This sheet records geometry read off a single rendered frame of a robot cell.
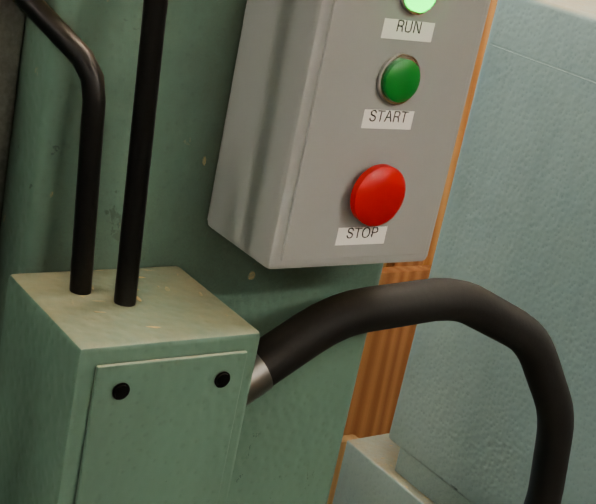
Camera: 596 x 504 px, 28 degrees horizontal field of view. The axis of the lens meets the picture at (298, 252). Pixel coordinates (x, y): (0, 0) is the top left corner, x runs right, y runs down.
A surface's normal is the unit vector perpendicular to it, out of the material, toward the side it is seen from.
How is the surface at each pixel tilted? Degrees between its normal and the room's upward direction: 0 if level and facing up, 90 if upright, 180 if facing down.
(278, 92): 90
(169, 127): 90
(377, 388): 88
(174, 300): 0
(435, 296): 53
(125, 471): 90
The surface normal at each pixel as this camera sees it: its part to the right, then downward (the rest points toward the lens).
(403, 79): 0.52, 0.35
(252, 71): -0.81, 0.04
